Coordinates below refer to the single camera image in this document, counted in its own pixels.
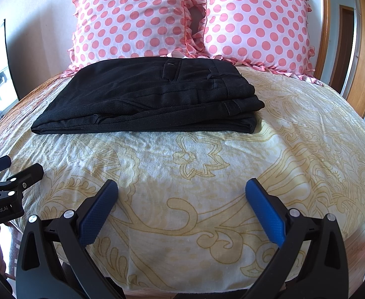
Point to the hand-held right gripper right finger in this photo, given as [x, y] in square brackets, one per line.
[265, 215]

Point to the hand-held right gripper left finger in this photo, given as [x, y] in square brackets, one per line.
[98, 215]

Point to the black pants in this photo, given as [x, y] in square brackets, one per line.
[138, 99]

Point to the yellow patterned bed sheet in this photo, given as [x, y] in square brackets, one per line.
[201, 224]

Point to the bright window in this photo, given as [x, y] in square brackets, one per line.
[1, 62]

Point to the pink polka dot pillow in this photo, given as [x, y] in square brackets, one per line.
[129, 18]
[257, 28]

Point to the wooden headboard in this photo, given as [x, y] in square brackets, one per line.
[322, 21]

